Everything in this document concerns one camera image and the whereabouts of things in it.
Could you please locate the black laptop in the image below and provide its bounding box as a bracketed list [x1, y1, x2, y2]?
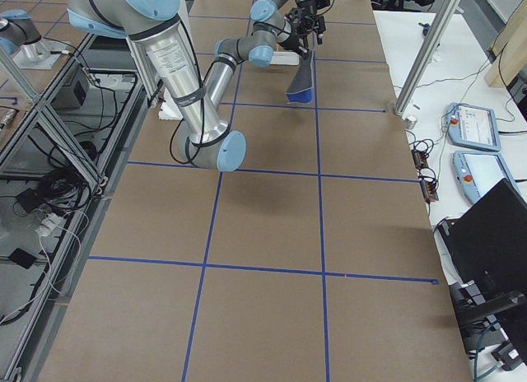
[436, 179, 526, 296]

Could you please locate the aluminium frame post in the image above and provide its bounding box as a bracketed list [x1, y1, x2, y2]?
[394, 0, 460, 116]

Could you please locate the white towel rack base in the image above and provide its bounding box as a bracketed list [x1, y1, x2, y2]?
[271, 51, 300, 66]

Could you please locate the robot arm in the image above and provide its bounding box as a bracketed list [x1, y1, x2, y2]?
[250, 0, 335, 54]
[68, 0, 325, 171]

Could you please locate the teach pendant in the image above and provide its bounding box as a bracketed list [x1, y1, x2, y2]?
[452, 151, 518, 204]
[445, 102, 501, 151]

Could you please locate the far teach pendant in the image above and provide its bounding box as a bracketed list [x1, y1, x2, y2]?
[445, 102, 501, 151]

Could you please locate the near teach pendant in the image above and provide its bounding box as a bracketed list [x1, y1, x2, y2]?
[452, 151, 518, 204]

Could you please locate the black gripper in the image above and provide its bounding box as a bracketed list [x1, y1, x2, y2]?
[310, 0, 329, 44]
[287, 9, 316, 49]

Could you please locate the grey blue towel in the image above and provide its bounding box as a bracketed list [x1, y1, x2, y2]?
[286, 50, 314, 104]

